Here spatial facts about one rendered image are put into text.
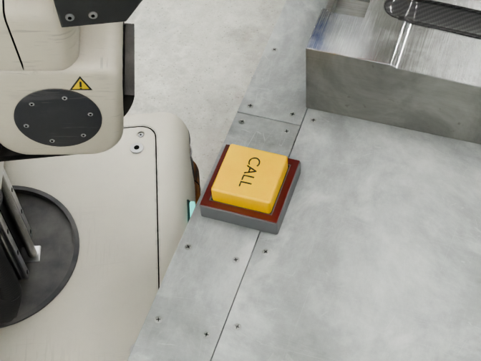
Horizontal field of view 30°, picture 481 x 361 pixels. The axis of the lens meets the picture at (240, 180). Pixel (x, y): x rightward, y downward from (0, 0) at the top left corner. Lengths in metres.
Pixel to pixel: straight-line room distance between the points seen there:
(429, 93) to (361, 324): 0.24
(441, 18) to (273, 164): 0.23
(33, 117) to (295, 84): 0.32
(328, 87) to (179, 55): 1.26
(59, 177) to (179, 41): 0.70
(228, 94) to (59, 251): 0.70
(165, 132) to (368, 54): 0.80
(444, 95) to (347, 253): 0.18
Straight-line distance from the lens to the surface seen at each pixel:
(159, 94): 2.09
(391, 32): 0.92
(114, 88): 1.06
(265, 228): 0.87
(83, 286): 1.48
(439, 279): 0.85
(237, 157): 0.88
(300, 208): 0.89
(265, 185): 0.86
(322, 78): 0.93
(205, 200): 0.87
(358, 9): 0.99
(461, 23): 0.95
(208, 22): 2.25
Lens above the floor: 1.53
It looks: 53 degrees down
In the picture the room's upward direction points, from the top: 6 degrees counter-clockwise
